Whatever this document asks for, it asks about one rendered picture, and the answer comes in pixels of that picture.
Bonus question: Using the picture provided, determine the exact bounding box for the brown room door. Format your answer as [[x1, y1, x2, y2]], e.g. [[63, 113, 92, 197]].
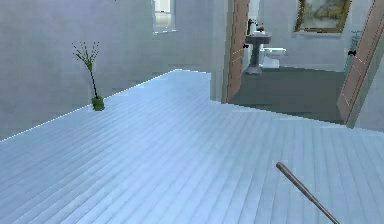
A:
[[226, 0, 251, 103], [336, 0, 384, 125]]

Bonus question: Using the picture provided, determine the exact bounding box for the green potted house plant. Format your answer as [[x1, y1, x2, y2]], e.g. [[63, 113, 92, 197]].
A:
[[71, 41, 106, 112]]

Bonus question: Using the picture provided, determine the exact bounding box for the white toilet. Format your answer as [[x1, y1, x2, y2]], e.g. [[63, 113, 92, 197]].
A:
[[259, 44, 288, 70]]

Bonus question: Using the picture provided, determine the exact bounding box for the white framed window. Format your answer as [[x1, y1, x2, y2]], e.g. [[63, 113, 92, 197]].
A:
[[152, 0, 178, 35]]

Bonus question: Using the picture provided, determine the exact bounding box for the black sink faucet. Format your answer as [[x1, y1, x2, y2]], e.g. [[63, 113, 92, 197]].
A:
[[246, 18, 258, 36]]

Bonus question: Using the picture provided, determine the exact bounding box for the grey baseball bat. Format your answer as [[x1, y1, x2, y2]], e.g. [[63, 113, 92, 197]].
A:
[[275, 161, 341, 224]]

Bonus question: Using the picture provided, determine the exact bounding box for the gold framed landscape picture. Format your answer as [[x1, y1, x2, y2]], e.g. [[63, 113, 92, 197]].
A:
[[293, 0, 352, 34]]

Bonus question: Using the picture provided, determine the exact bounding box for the grey pedestal sink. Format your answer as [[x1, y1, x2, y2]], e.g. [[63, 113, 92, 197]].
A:
[[244, 30, 273, 75]]

